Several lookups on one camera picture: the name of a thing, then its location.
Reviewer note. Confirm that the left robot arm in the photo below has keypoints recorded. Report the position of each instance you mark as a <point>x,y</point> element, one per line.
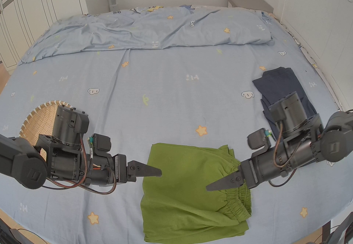
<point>30,162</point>

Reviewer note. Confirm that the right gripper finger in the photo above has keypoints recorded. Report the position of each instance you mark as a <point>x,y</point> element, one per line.
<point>230,181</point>

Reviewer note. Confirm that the pale blue quilt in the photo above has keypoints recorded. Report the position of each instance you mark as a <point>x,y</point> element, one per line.
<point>154,29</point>

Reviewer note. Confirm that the green shorts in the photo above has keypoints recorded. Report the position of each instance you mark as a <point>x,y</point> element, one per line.
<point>187,196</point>

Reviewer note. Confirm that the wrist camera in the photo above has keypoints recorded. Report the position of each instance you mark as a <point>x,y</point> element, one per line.
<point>258,139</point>
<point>101,145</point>

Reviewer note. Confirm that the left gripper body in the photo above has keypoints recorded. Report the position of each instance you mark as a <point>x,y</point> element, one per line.
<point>100,172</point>

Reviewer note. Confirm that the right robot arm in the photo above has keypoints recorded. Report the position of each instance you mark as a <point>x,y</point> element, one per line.
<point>336,138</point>

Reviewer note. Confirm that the bed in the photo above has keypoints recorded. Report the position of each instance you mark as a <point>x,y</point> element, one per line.
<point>179,99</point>

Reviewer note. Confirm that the round woven basket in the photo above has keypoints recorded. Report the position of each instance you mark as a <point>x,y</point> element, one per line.
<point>41,121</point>

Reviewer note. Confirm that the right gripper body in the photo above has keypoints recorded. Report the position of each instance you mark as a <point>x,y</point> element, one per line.
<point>270,164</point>

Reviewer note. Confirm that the dark blue garment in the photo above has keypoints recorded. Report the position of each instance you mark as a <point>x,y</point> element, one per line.
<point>278,82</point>

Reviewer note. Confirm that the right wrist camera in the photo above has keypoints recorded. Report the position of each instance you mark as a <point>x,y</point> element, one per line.
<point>258,139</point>

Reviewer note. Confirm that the grey bedside table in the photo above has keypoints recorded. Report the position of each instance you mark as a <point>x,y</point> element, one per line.
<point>248,1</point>

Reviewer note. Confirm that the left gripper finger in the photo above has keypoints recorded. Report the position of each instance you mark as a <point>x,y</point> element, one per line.
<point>142,169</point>

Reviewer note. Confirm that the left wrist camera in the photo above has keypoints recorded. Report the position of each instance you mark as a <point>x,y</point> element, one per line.
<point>101,145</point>

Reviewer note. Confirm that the white wardrobe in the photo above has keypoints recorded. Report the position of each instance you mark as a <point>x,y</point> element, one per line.
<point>33,2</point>

